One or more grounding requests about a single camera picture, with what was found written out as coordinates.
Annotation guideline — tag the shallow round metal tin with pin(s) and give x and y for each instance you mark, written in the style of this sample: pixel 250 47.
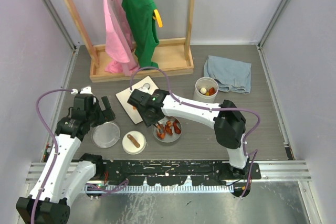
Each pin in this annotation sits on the shallow round metal tin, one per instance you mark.
pixel 168 138

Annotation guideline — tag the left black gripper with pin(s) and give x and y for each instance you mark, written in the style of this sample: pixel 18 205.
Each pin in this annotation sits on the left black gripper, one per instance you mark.
pixel 105 115

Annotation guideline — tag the orange salmon slice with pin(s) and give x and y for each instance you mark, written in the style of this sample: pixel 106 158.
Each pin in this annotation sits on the orange salmon slice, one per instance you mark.
pixel 211 91

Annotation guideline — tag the green shirt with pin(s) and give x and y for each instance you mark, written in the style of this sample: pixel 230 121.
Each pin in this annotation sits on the green shirt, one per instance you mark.
pixel 139 14

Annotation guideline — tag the wooden clothes rack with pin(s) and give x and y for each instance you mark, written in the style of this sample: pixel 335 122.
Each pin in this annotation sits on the wooden clothes rack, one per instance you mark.
pixel 173 56

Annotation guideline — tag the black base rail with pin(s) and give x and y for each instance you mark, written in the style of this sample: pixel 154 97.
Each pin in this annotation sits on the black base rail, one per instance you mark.
pixel 167 173

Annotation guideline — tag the blue denim cloth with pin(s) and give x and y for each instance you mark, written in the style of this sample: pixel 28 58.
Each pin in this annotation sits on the blue denim cloth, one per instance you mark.
pixel 230 75

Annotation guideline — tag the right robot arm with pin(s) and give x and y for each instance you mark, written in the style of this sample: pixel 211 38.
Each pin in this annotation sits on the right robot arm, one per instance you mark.
pixel 225 119

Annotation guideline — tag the pink shirt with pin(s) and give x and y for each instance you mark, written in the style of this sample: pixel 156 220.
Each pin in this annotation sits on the pink shirt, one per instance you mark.
pixel 119 39

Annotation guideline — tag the white lid with leather strap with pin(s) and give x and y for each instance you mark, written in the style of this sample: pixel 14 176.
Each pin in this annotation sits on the white lid with leather strap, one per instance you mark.
pixel 134 142

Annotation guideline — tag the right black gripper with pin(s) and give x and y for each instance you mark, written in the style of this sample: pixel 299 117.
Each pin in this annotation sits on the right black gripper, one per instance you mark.
pixel 148 122

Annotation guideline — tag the black white sushi roll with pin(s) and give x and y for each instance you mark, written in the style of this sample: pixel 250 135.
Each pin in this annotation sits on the black white sushi roll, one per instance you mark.
pixel 203 90

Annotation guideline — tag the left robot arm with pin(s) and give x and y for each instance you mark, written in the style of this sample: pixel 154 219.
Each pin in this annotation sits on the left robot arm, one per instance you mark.
pixel 51 198

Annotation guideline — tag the tall metal container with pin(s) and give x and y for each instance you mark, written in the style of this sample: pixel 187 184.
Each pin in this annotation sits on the tall metal container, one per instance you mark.
pixel 207 83

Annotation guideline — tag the grey round sushi piece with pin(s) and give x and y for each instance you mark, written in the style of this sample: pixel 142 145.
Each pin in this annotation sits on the grey round sushi piece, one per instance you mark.
pixel 146 86

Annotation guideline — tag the metal tongs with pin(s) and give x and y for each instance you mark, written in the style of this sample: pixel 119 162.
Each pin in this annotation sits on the metal tongs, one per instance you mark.
pixel 159 128

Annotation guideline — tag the white square plate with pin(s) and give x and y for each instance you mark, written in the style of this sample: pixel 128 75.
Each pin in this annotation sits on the white square plate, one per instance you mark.
pixel 124 95

